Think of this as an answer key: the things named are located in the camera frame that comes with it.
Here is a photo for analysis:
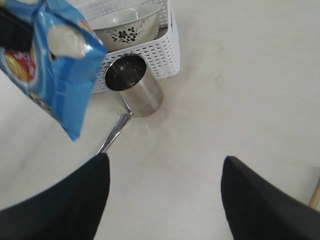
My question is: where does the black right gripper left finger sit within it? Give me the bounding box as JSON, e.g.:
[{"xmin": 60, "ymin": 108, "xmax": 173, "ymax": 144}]
[{"xmin": 0, "ymin": 153, "xmax": 110, "ymax": 240}]

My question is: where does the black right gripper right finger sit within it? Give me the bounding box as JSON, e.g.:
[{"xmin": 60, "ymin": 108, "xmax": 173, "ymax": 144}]
[{"xmin": 220, "ymin": 156, "xmax": 320, "ymax": 240}]

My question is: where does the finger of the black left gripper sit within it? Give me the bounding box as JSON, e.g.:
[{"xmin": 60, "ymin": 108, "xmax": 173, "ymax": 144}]
[{"xmin": 0, "ymin": 7, "xmax": 34, "ymax": 52}]

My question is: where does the blue Lays chip bag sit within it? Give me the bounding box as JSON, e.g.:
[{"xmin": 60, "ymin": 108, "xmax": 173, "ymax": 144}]
[{"xmin": 0, "ymin": 0, "xmax": 108, "ymax": 141}]

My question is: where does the light wooden chopstick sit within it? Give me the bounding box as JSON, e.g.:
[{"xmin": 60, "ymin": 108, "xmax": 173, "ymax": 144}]
[{"xmin": 308, "ymin": 178, "xmax": 320, "ymax": 209}]

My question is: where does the speckled ceramic floral bowl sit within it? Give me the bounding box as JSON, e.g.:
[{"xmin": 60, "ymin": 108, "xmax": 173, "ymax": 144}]
[{"xmin": 89, "ymin": 4, "xmax": 161, "ymax": 52}]

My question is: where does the stainless steel fork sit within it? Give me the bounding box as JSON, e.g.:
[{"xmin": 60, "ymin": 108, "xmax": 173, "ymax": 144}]
[{"xmin": 97, "ymin": 112, "xmax": 132, "ymax": 154}]

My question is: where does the stainless steel cup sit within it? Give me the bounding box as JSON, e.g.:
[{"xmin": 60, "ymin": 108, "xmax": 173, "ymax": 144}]
[{"xmin": 103, "ymin": 53, "xmax": 164, "ymax": 118}]

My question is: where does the white plastic woven basket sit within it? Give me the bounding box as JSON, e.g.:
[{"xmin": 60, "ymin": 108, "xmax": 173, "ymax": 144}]
[{"xmin": 76, "ymin": 0, "xmax": 180, "ymax": 94}]

